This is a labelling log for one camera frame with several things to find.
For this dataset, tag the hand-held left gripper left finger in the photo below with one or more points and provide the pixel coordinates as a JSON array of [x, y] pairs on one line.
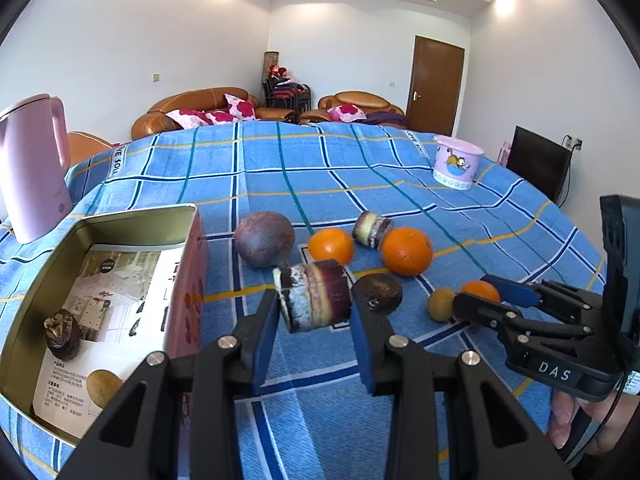
[[265, 345]]

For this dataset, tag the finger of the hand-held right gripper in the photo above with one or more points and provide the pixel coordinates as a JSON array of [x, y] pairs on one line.
[[480, 307], [520, 295]]

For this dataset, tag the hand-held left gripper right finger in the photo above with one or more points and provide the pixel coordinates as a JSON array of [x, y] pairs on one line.
[[362, 345]]

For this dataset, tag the small orange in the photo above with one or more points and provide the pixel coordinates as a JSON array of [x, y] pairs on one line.
[[482, 290]]

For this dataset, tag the medium orange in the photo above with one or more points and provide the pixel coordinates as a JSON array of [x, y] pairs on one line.
[[330, 246]]

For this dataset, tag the purple sweet potato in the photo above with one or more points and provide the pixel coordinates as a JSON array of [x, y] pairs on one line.
[[264, 240]]

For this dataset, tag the pink metal tin box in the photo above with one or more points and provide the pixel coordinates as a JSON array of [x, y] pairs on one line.
[[130, 222]]

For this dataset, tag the person's right hand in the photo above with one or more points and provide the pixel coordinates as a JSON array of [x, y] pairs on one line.
[[562, 417]]

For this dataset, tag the small yellow-brown fruit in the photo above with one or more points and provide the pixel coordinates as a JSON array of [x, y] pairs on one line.
[[441, 304]]

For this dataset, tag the dark brown passion fruit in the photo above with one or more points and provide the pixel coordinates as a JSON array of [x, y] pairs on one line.
[[382, 292]]

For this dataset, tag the large orange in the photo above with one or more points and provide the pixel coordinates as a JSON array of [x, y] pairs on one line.
[[407, 251]]

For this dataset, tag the black flat screen television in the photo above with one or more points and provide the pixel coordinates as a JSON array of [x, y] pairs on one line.
[[537, 165]]

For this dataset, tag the pink paper bag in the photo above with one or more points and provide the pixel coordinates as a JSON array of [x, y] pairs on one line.
[[505, 152]]

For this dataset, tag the pink cartoon cat bucket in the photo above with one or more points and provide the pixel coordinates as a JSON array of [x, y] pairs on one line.
[[457, 162]]

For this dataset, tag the printed paper leaflet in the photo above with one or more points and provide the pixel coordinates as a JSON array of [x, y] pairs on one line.
[[125, 300]]

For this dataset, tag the blue plaid blanket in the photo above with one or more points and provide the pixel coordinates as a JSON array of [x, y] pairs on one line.
[[350, 170]]

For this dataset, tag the purple cloth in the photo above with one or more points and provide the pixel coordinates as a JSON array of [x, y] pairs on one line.
[[387, 119]]

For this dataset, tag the brown wooden door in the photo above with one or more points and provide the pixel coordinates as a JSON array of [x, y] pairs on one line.
[[435, 85]]

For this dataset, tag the pink floral pillow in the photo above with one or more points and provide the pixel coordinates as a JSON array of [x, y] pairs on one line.
[[187, 119], [346, 112], [221, 116], [241, 106]]

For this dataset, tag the brown leather armchair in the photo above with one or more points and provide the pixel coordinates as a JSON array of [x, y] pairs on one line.
[[360, 97]]

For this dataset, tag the stacked dark chairs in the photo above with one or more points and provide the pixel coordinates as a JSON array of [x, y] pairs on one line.
[[290, 95]]

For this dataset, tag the long brown leather sofa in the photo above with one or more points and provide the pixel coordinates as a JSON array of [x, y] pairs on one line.
[[200, 97]]

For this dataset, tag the orange leather chair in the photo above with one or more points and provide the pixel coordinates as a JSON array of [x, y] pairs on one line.
[[87, 147]]

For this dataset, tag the red plush toy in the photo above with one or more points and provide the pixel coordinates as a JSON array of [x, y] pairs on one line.
[[277, 71]]

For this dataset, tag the pink electric kettle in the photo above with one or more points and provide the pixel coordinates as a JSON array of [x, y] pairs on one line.
[[30, 170]]

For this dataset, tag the wall power outlet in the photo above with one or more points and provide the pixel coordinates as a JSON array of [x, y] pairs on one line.
[[576, 143]]

